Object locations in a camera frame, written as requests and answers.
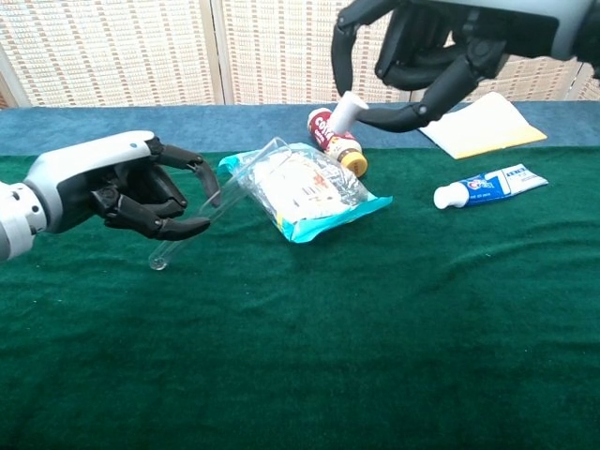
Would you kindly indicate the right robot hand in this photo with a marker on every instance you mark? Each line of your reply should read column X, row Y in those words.
column 515, row 23

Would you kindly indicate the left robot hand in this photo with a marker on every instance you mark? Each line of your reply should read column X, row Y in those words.
column 84, row 164

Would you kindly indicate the glass test tube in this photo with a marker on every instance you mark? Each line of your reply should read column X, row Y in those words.
column 244, row 175

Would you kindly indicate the white test tube cap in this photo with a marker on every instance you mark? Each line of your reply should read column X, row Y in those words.
column 344, row 112

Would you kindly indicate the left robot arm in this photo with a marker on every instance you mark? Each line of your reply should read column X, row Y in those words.
column 16, row 220

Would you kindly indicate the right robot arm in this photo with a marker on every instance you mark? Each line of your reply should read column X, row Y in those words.
column 591, row 28

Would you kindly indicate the blue white toothpaste tube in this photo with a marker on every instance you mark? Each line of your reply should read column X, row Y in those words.
column 487, row 187

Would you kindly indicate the blue table cloth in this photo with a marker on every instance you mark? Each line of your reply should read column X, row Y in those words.
column 94, row 124

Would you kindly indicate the woven bamboo screen panel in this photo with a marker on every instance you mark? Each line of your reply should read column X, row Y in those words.
column 108, row 51
column 593, row 91
column 281, row 47
column 529, row 77

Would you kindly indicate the yellow white cloth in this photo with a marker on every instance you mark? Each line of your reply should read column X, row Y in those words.
column 487, row 129

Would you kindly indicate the red Costa coffee bottle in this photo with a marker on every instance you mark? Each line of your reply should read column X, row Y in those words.
column 344, row 150

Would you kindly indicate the clear teal snack bag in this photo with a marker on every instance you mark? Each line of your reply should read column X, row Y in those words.
column 309, row 192

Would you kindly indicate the green velvet cloth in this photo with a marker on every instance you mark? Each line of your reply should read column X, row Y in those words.
column 300, row 328

